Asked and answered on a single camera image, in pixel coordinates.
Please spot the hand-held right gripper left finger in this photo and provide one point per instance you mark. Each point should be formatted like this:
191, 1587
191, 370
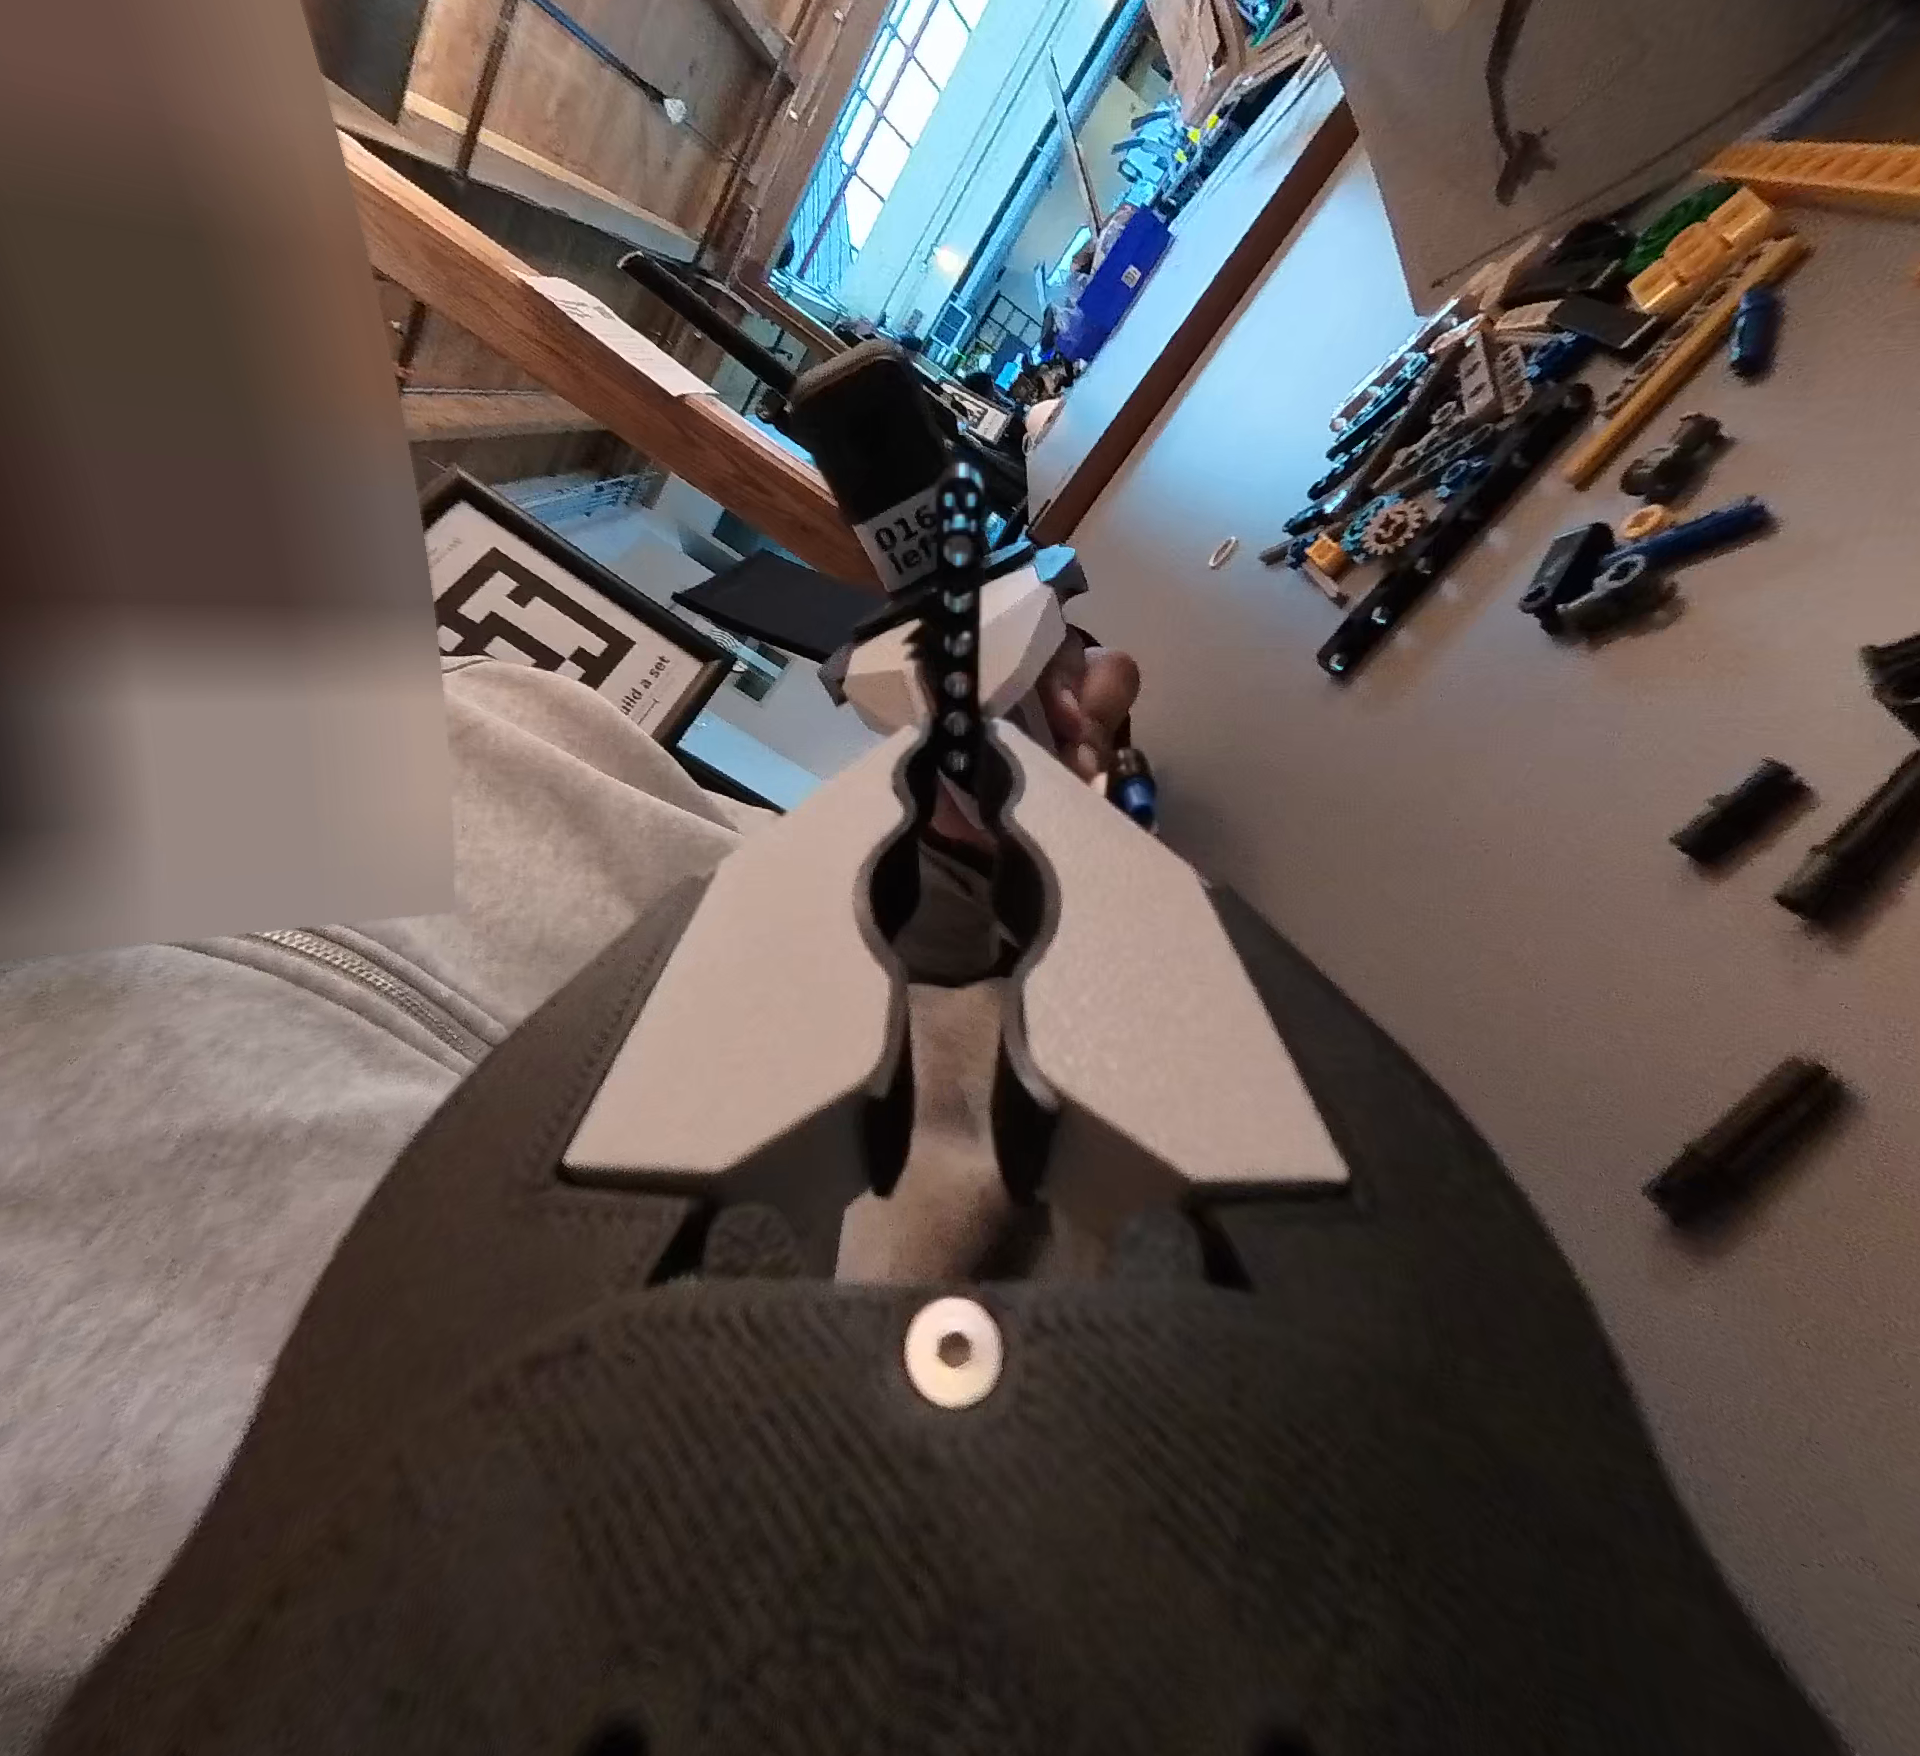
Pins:
735, 1020

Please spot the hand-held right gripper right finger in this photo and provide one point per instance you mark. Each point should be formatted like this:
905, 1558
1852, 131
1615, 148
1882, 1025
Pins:
1178, 1037

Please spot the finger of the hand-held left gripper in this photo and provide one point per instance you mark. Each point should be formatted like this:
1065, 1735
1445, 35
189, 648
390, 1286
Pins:
886, 684
1018, 639

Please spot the black bent lego beam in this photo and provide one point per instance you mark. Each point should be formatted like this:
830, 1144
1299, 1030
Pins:
960, 676

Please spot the small blue lego piece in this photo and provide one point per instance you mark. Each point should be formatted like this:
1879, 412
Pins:
1137, 792

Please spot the short black lego pin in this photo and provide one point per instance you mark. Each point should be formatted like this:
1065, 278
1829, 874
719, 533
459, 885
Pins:
1748, 1141
1741, 810

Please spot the long black lego connector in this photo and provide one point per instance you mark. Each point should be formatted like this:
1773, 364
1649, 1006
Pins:
1860, 841

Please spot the pile of lego pieces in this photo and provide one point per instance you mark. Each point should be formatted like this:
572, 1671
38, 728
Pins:
1696, 271

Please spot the black lego pin joiner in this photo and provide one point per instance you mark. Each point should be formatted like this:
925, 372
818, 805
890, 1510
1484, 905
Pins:
1895, 688

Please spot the grey lego instruction booklet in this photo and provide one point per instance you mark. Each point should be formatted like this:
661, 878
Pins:
1621, 16

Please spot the person's left hand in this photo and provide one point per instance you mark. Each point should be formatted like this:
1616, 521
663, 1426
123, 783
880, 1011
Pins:
1096, 715

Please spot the white paper notice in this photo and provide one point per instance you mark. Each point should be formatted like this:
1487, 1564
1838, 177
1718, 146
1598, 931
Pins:
624, 339

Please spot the blue plastic bin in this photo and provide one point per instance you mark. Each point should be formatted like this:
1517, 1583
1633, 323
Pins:
1141, 253

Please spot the framed black white poster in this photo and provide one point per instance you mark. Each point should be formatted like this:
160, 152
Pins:
542, 632

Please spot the wooden pillar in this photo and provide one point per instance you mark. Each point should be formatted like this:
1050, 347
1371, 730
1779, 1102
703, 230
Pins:
480, 271

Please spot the person's grey sweatshirt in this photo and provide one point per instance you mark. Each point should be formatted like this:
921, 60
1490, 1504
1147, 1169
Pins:
181, 1185

